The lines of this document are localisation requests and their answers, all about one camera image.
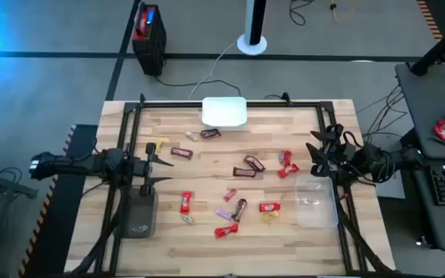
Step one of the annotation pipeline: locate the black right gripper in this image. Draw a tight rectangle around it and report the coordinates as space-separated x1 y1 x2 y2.
305 123 350 178

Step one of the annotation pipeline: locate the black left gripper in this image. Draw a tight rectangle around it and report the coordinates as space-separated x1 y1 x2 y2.
131 142 175 197

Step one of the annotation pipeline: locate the brown Snickers candy bar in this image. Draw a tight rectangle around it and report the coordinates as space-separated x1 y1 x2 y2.
233 166 257 179
170 147 194 161
199 128 223 140
232 198 248 223
243 154 267 173

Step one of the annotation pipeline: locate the smoky grey translucent bin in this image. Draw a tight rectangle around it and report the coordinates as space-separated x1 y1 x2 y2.
118 185 158 239

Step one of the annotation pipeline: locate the clear plastic bin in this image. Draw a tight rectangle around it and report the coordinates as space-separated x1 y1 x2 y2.
294 174 339 229

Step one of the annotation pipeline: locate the white plastic bin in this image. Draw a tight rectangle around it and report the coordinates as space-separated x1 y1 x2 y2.
201 96 248 127

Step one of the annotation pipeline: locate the dark grey desk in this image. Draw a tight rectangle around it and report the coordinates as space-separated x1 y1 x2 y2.
395 61 445 252

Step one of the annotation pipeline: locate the black and red case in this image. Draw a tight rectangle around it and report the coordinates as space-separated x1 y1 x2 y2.
131 2 168 77

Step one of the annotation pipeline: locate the white black pole stand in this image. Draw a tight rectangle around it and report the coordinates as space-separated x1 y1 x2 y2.
236 0 268 56

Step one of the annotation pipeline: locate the black metal stand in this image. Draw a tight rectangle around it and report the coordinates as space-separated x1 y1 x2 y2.
0 156 39 202

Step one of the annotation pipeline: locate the black aluminium table frame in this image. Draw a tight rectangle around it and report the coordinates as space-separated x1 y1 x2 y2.
67 92 393 277

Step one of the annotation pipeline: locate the black cable bundle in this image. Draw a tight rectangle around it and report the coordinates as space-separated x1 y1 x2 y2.
355 85 411 144

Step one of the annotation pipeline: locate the black floor cable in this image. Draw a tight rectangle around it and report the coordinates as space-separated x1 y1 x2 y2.
154 75 243 97
288 0 317 27

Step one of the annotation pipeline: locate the white floor cable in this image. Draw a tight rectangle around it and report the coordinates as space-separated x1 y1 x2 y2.
188 39 239 100

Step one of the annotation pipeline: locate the yellow cable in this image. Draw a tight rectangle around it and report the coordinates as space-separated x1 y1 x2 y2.
329 0 358 24

